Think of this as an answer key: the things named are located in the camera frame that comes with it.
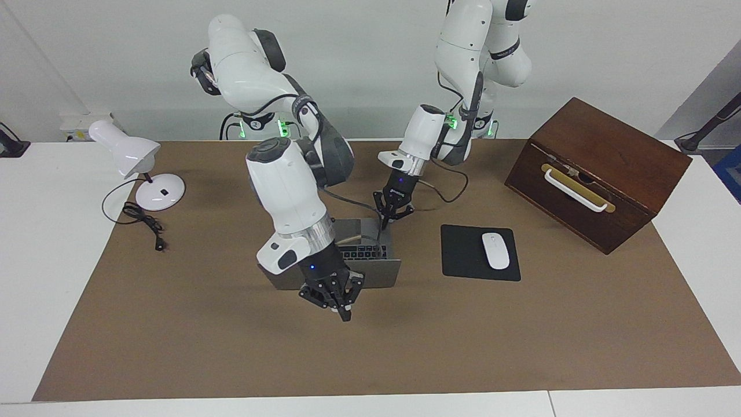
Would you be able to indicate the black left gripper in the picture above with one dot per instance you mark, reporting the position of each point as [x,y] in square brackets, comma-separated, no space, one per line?
[399,188]

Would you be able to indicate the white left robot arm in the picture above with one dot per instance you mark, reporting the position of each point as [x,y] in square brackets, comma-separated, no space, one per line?
[463,46]

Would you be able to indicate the brown table mat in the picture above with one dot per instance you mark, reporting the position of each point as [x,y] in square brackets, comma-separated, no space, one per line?
[370,347]

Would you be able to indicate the dark brown wooden box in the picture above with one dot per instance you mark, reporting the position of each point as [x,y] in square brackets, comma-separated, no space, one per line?
[625,168]

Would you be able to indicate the white computer mouse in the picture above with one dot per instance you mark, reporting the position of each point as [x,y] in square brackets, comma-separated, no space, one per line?
[495,252]

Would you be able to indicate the white desk lamp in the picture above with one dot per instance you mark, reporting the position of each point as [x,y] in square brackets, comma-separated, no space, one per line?
[162,194]

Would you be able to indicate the grey aluminium laptop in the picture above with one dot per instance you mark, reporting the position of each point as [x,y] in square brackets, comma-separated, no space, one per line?
[382,272]

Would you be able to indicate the black stand foot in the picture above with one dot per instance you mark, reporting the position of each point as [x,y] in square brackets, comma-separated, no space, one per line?
[11,147]

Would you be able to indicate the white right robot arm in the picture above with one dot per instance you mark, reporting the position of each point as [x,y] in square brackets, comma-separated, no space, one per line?
[283,185]

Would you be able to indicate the black mouse pad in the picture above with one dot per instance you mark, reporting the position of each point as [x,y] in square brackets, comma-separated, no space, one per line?
[460,255]

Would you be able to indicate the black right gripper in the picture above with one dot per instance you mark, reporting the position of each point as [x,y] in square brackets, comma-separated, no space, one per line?
[324,269]

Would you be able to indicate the black tripod leg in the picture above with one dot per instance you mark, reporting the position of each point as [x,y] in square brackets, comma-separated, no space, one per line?
[712,121]

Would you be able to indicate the white power strip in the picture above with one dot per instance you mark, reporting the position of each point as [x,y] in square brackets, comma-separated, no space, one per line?
[72,124]

